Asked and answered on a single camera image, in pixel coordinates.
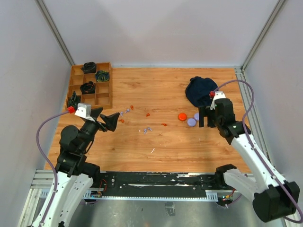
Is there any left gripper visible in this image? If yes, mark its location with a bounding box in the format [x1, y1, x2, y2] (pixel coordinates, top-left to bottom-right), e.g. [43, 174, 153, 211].
[79, 107, 120, 152]

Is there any orange earbud charging case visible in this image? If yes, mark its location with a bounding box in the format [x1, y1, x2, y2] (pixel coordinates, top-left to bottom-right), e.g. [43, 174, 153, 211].
[178, 113, 187, 122]

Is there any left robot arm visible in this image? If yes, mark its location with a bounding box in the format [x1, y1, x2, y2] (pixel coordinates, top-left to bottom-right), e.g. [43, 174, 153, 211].
[32, 103, 120, 227]

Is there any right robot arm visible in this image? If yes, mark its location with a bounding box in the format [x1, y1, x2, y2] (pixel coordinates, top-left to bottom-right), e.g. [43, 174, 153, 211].
[198, 98, 300, 222]

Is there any navy blue cloth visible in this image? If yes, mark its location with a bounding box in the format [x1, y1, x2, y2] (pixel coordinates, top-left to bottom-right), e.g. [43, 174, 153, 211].
[185, 76, 218, 107]

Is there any wooden compartment tray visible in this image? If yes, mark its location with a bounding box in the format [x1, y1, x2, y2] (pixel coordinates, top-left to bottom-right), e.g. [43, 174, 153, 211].
[65, 62, 112, 109]

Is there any black orange rolled tie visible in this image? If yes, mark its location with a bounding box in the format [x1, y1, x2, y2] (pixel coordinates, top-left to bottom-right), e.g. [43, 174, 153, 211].
[80, 81, 96, 95]

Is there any dark green folded tie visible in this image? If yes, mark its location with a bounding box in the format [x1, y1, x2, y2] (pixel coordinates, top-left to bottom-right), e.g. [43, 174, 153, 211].
[67, 91, 81, 108]

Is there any green yellow rolled tie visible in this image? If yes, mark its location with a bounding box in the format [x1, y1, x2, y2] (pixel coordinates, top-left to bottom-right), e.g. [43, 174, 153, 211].
[95, 70, 110, 82]

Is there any black rolled tie top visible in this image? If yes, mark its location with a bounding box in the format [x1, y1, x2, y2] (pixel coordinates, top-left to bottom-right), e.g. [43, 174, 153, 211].
[81, 61, 97, 74]

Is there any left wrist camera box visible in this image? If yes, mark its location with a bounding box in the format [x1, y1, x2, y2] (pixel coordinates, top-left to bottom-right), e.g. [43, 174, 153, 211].
[75, 103, 91, 118]

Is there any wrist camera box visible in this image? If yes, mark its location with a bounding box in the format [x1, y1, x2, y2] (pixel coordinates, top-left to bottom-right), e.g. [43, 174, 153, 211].
[75, 103, 91, 118]
[210, 91, 226, 110]

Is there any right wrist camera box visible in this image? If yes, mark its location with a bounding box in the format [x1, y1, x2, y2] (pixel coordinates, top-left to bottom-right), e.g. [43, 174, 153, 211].
[210, 91, 226, 110]

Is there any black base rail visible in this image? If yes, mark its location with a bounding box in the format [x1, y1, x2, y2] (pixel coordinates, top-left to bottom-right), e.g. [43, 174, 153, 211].
[73, 170, 244, 199]

